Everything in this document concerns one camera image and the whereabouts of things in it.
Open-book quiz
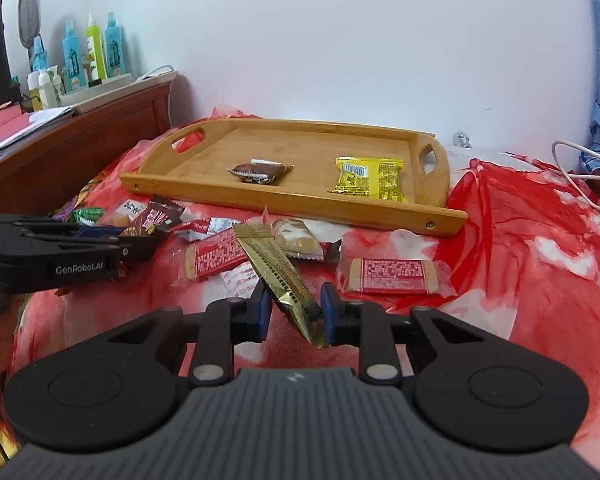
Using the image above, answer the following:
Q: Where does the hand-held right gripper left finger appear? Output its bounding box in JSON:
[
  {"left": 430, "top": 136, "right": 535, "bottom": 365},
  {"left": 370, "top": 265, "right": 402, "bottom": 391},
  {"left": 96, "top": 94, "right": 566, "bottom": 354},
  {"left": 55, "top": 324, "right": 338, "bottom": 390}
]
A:
[{"left": 100, "top": 286, "right": 273, "bottom": 387}]

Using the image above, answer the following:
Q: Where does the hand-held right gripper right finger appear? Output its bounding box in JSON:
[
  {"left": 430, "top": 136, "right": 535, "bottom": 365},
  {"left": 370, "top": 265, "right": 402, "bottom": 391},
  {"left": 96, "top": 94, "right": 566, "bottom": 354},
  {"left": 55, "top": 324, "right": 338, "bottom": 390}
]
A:
[{"left": 320, "top": 282, "right": 486, "bottom": 387}]

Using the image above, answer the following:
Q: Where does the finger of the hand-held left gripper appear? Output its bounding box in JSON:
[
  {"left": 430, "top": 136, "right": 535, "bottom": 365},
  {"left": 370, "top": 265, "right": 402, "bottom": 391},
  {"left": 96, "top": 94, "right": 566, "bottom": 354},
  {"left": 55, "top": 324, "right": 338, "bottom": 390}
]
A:
[
  {"left": 10, "top": 219, "right": 128, "bottom": 242},
  {"left": 27, "top": 232, "right": 172, "bottom": 267}
]

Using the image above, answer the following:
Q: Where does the green snack packet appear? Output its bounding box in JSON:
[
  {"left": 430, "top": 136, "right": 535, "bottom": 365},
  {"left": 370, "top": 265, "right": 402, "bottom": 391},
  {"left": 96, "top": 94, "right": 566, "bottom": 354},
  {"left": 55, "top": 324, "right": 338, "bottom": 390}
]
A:
[{"left": 71, "top": 207, "right": 106, "bottom": 226}]

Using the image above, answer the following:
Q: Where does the dark red snack packet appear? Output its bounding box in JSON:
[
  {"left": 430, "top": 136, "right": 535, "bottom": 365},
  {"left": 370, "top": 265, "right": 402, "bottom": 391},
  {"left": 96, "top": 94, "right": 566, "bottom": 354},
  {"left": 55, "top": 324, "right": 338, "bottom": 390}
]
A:
[{"left": 122, "top": 199, "right": 183, "bottom": 238}]

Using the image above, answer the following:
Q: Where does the long gold snack packet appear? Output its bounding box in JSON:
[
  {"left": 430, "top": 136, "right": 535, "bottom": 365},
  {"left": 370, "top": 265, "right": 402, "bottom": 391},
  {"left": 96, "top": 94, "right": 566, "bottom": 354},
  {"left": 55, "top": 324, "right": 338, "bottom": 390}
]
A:
[{"left": 232, "top": 224, "right": 331, "bottom": 350}]

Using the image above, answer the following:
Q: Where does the small red white packet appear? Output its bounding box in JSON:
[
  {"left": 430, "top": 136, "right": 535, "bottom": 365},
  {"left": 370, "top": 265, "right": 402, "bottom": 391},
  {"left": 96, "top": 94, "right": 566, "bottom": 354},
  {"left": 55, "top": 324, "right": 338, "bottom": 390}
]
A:
[{"left": 172, "top": 217, "right": 241, "bottom": 243}]

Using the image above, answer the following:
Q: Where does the red label biscuit packet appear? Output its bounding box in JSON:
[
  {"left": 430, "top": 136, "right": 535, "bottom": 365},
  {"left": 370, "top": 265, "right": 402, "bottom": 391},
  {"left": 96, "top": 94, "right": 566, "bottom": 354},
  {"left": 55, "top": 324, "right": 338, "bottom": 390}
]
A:
[
  {"left": 336, "top": 255, "right": 456, "bottom": 297},
  {"left": 172, "top": 227, "right": 253, "bottom": 286}
]

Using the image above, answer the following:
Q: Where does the wooden tray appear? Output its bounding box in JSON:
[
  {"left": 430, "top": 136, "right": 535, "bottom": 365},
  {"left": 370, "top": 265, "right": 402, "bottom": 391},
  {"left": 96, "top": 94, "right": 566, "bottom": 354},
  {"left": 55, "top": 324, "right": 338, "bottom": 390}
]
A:
[{"left": 119, "top": 117, "right": 468, "bottom": 237}]

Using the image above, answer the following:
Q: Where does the white red-printed sachet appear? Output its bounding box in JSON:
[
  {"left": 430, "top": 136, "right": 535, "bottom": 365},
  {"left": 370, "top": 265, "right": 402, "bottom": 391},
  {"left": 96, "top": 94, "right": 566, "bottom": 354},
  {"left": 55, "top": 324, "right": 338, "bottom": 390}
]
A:
[{"left": 220, "top": 266, "right": 261, "bottom": 301}]

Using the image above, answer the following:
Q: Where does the white brown-printed snack packet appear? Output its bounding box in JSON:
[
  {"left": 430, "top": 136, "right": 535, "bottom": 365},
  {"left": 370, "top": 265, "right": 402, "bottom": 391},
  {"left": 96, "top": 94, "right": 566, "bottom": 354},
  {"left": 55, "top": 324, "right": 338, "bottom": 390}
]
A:
[{"left": 102, "top": 199, "right": 148, "bottom": 228}]

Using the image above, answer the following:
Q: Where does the cream wafer packet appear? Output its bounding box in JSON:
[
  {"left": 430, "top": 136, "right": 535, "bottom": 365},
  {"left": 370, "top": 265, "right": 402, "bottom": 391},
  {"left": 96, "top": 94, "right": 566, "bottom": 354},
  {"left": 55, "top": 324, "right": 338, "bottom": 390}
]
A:
[{"left": 271, "top": 217, "right": 326, "bottom": 261}]

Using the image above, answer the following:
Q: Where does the wooden bedside cabinet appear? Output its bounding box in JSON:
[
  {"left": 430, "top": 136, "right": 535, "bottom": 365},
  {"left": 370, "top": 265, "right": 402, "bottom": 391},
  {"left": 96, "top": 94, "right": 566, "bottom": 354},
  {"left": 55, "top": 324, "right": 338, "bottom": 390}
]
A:
[{"left": 0, "top": 80, "right": 173, "bottom": 216}]

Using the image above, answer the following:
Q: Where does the stack of papers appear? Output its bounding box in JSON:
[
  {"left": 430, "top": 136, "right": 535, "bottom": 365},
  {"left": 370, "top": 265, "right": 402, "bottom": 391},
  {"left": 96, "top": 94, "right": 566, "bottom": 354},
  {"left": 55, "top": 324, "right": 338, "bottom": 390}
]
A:
[{"left": 0, "top": 102, "right": 76, "bottom": 156}]

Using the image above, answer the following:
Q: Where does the brown chocolate snack packet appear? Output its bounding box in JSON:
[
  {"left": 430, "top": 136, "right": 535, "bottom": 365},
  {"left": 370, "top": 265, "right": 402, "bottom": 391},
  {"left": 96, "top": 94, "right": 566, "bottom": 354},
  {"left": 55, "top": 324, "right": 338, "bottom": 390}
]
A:
[{"left": 226, "top": 158, "right": 294, "bottom": 186}]

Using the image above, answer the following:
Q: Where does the yellow snack packet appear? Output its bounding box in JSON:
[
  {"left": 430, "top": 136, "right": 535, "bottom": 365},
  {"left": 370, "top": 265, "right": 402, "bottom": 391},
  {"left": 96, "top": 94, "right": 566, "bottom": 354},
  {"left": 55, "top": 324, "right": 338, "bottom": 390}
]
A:
[{"left": 328, "top": 156, "right": 410, "bottom": 204}]

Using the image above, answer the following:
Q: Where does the white plastic tray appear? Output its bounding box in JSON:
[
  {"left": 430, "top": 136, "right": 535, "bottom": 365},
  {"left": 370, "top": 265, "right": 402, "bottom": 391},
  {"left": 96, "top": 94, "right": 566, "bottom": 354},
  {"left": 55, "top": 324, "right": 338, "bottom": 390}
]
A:
[{"left": 60, "top": 72, "right": 133, "bottom": 106}]

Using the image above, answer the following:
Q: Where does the white plastic bottle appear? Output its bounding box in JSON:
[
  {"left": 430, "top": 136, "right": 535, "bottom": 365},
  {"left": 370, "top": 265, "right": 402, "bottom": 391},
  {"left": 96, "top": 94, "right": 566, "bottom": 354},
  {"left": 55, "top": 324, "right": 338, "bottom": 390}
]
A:
[
  {"left": 26, "top": 71, "right": 42, "bottom": 111},
  {"left": 38, "top": 69, "right": 58, "bottom": 109}
]

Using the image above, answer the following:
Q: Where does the teal spray bottle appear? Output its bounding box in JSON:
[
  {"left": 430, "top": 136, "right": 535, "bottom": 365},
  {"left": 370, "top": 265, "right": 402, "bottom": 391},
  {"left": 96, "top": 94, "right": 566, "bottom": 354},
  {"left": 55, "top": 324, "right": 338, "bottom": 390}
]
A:
[
  {"left": 104, "top": 11, "right": 125, "bottom": 81},
  {"left": 61, "top": 19, "right": 87, "bottom": 93}
]

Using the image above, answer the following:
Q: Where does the small teal bottle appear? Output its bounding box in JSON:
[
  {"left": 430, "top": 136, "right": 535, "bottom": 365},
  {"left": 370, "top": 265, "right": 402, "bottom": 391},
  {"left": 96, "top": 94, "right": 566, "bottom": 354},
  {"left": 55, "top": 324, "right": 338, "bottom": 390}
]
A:
[{"left": 29, "top": 36, "right": 51, "bottom": 73}]

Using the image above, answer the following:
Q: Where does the red floral blanket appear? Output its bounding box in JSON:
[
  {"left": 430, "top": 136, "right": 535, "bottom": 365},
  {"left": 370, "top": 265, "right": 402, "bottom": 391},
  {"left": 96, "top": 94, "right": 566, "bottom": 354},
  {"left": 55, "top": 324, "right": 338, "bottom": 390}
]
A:
[{"left": 0, "top": 105, "right": 600, "bottom": 466}]

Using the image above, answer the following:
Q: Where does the yellow-green spray bottle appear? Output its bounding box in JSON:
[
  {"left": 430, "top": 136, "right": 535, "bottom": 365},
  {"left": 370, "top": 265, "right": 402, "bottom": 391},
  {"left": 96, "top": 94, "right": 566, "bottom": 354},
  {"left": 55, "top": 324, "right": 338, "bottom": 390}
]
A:
[{"left": 83, "top": 14, "right": 107, "bottom": 86}]

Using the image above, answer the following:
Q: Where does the mesh racket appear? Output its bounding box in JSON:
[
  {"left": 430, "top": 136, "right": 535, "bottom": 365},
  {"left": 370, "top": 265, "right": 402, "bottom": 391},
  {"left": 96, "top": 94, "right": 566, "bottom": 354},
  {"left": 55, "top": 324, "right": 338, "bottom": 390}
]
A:
[{"left": 18, "top": 0, "right": 41, "bottom": 48}]

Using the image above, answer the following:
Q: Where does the grey white plush sheet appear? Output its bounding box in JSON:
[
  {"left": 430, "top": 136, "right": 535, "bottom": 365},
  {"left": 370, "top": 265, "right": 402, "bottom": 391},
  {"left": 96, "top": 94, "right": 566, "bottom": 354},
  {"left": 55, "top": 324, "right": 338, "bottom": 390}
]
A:
[{"left": 442, "top": 142, "right": 546, "bottom": 171}]

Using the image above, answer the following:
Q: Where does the white looped cable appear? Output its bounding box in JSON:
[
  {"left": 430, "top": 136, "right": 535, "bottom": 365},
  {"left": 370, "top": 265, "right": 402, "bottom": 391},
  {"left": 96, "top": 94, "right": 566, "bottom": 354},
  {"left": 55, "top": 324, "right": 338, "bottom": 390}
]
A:
[{"left": 551, "top": 140, "right": 600, "bottom": 213}]

